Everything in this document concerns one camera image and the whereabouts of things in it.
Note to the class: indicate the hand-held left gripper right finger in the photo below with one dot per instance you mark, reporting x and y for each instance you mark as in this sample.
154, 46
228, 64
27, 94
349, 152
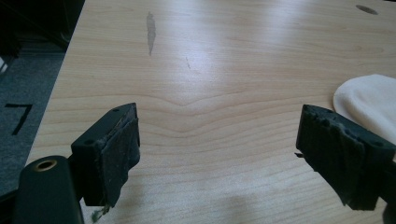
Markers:
339, 149

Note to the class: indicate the white ankle sock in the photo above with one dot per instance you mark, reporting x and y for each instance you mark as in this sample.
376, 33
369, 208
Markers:
370, 99

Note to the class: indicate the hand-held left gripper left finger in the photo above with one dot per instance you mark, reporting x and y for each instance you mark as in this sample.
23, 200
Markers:
102, 155

